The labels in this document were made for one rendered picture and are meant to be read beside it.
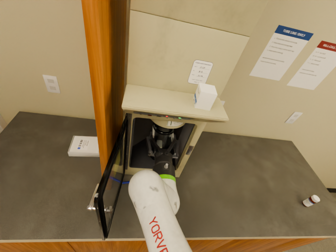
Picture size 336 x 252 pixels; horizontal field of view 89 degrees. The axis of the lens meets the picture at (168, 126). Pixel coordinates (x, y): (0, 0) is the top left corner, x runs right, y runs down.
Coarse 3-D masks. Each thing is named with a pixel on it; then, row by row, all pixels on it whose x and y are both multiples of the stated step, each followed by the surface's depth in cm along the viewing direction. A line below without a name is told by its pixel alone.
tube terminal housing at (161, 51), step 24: (144, 24) 43; (168, 24) 43; (192, 24) 43; (144, 48) 47; (168, 48) 47; (192, 48) 48; (216, 48) 48; (240, 48) 48; (144, 72) 52; (168, 72) 52; (216, 72) 53; (216, 96) 60; (168, 120) 67; (192, 120) 67; (192, 144) 78; (144, 168) 91
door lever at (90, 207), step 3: (96, 186) 59; (96, 189) 59; (93, 192) 58; (93, 195) 57; (93, 198) 57; (90, 201) 56; (93, 201) 56; (90, 204) 55; (93, 204) 55; (87, 207) 54; (90, 207) 54; (93, 207) 55; (90, 210) 55
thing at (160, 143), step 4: (156, 128) 80; (156, 132) 82; (160, 132) 79; (164, 132) 80; (168, 132) 80; (156, 136) 83; (160, 136) 82; (164, 136) 82; (168, 136) 83; (156, 140) 85; (160, 140) 84; (164, 140) 84; (168, 140) 87; (160, 144) 86; (164, 144) 87; (152, 148) 90
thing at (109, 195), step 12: (120, 132) 55; (120, 144) 58; (120, 156) 64; (120, 168) 71; (108, 180) 50; (120, 180) 80; (96, 192) 41; (108, 192) 54; (96, 204) 41; (108, 204) 58; (108, 216) 64
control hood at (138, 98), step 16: (128, 96) 50; (144, 96) 51; (160, 96) 53; (176, 96) 55; (192, 96) 57; (160, 112) 48; (176, 112) 49; (192, 112) 50; (208, 112) 52; (224, 112) 54
